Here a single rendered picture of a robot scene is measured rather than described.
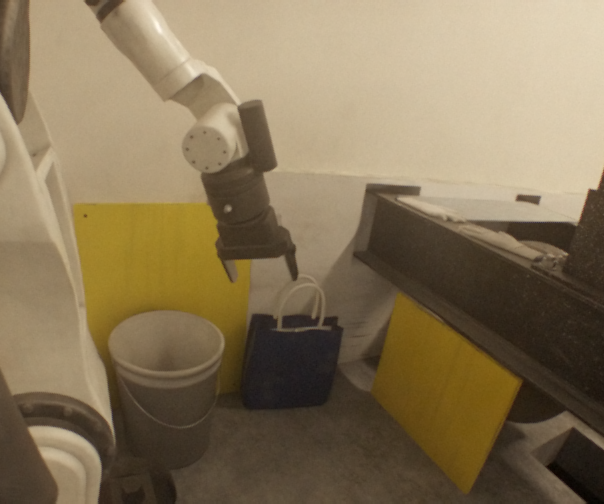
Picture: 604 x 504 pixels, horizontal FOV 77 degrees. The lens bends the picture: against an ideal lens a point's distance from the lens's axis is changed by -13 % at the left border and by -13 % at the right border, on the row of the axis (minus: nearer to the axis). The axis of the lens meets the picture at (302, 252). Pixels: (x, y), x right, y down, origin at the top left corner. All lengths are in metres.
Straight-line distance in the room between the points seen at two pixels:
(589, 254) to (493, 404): 0.44
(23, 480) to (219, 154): 0.43
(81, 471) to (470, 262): 1.08
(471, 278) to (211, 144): 0.90
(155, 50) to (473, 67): 1.34
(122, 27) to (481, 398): 1.10
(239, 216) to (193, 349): 0.69
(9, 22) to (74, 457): 0.35
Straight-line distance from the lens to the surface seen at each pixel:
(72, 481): 0.44
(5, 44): 0.34
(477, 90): 1.76
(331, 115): 1.36
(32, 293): 0.38
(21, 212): 0.33
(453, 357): 1.24
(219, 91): 0.63
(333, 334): 1.31
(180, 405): 1.06
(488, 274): 1.22
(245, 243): 0.66
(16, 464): 0.21
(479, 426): 1.23
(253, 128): 0.58
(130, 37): 0.58
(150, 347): 1.25
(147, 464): 1.00
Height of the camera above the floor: 0.94
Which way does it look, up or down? 20 degrees down
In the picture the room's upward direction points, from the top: 9 degrees clockwise
